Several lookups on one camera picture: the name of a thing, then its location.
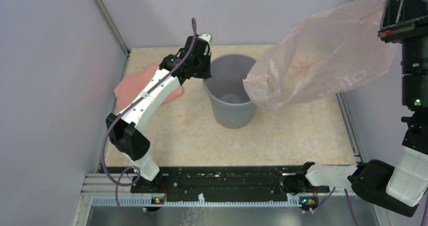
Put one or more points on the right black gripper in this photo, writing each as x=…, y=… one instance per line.
x=405, y=14

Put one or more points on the white slotted cable duct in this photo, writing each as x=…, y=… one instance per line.
x=149, y=201

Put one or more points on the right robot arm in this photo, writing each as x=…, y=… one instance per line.
x=397, y=188

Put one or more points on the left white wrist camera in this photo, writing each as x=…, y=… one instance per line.
x=206, y=36

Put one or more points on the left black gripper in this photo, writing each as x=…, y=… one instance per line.
x=206, y=73

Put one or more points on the folded pink trash bags stack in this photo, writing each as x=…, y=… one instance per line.
x=128, y=89

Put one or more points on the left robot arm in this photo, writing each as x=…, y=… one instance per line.
x=125, y=129

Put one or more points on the left aluminium frame post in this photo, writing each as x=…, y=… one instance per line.
x=112, y=26

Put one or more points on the grey plastic trash bin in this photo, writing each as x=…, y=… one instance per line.
x=232, y=108

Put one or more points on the translucent pink trash bag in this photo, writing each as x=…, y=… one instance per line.
x=330, y=52

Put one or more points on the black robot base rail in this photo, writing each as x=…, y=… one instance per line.
x=229, y=183

